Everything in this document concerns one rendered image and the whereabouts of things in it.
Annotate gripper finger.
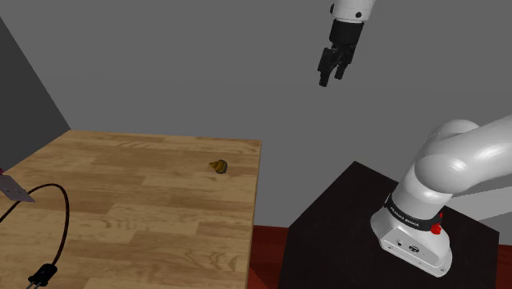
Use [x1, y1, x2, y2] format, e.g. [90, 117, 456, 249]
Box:
[317, 47, 340, 88]
[334, 49, 356, 80]

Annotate brown ridged cone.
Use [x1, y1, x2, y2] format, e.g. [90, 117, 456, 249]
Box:
[208, 159, 229, 175]

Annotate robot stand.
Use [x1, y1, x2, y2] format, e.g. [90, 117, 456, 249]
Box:
[277, 160, 501, 289]

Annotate grey flat device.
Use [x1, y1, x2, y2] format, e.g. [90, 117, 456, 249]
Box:
[0, 167, 36, 204]

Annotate black cable with plug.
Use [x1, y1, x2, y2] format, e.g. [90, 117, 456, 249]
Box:
[0, 183, 71, 289]

